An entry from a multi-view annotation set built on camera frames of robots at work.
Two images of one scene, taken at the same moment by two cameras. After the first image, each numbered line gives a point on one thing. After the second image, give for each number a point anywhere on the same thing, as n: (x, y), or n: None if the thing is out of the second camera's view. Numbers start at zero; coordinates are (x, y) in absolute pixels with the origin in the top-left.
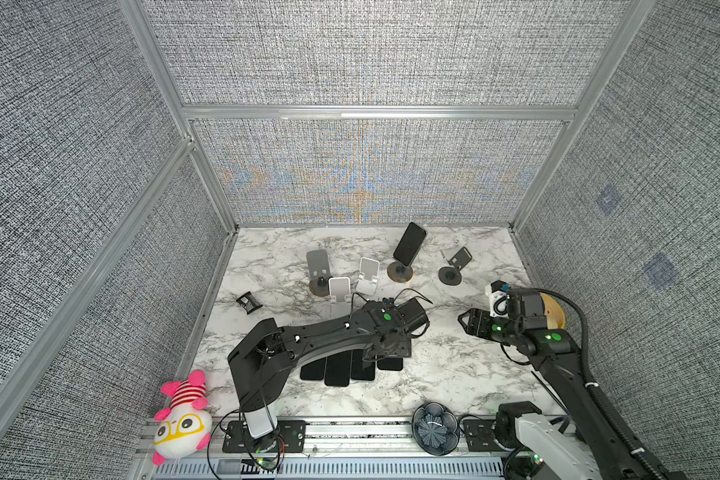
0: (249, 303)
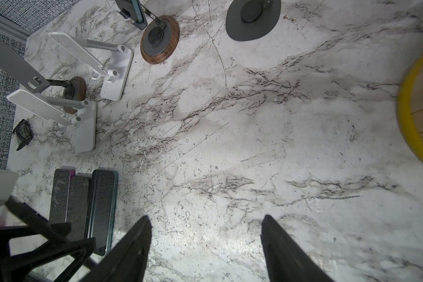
0: (23, 133)
